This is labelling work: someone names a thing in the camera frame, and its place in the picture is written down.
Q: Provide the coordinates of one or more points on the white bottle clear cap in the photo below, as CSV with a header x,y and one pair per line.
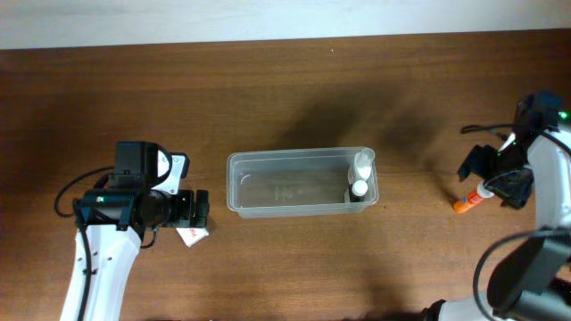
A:
x,y
361,166

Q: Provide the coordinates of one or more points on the clear plastic container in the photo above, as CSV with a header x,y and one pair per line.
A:
x,y
294,183

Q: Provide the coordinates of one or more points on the white Panadol medicine box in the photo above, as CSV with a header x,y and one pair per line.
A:
x,y
192,235

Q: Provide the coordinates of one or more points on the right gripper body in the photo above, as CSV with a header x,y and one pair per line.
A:
x,y
510,159

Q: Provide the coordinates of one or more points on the black bottle white cap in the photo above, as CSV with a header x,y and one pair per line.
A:
x,y
356,191

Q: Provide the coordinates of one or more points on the orange tube white cap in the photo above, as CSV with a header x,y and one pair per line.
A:
x,y
472,199

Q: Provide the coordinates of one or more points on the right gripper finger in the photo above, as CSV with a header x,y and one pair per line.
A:
x,y
514,194
480,161

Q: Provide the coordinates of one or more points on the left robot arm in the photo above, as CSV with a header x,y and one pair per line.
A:
x,y
139,193

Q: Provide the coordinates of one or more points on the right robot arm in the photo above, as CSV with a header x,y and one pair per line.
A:
x,y
516,278

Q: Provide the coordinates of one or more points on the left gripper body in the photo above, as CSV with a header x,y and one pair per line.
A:
x,y
175,210

